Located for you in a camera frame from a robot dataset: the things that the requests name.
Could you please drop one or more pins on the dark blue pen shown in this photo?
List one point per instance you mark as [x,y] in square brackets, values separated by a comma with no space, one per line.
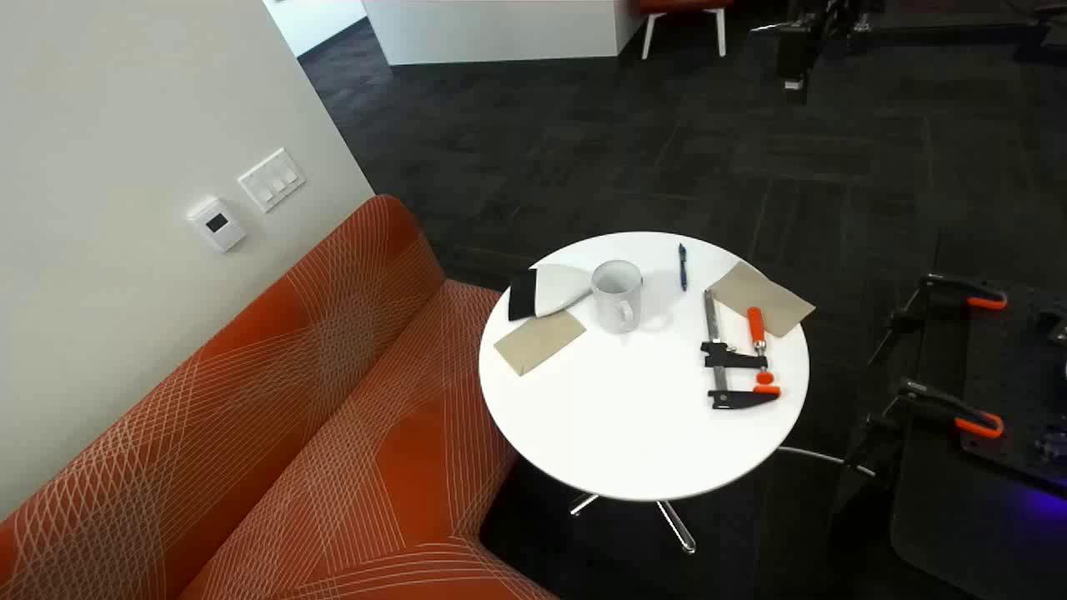
[681,267]

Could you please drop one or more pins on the white ceramic mug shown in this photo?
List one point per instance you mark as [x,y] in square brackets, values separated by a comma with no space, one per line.
[619,310]

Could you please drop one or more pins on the flat black rectangular object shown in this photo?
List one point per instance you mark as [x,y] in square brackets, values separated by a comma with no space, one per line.
[520,297]

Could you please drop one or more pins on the white paper sheet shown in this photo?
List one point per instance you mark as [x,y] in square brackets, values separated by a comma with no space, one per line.
[560,289]

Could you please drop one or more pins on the large tan cardboard sheet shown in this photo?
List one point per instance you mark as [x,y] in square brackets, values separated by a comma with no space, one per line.
[767,293]

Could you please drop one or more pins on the chrome table base legs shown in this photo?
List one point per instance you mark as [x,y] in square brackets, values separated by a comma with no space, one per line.
[674,528]

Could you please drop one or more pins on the white cabinet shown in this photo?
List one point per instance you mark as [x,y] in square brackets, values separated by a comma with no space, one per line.
[501,28]

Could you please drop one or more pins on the orange patterned sofa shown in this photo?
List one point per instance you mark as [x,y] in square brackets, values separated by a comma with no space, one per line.
[277,446]

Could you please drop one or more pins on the orange chair with white legs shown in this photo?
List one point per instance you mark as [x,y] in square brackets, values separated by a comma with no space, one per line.
[681,5]

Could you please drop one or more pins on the black stand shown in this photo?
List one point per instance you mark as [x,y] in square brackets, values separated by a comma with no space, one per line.
[796,52]

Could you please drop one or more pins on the black tripod legs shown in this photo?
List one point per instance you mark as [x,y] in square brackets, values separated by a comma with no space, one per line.
[869,487]

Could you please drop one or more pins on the black clamp with orange grip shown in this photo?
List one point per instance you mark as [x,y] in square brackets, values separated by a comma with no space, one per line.
[979,425]
[985,301]

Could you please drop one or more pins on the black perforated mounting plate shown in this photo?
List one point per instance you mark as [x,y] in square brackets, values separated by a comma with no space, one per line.
[1001,533]

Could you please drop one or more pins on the white light switch plate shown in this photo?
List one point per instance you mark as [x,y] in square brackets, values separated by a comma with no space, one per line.
[270,177]

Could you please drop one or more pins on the white wall thermostat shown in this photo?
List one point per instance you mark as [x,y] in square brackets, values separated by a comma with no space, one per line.
[218,226]

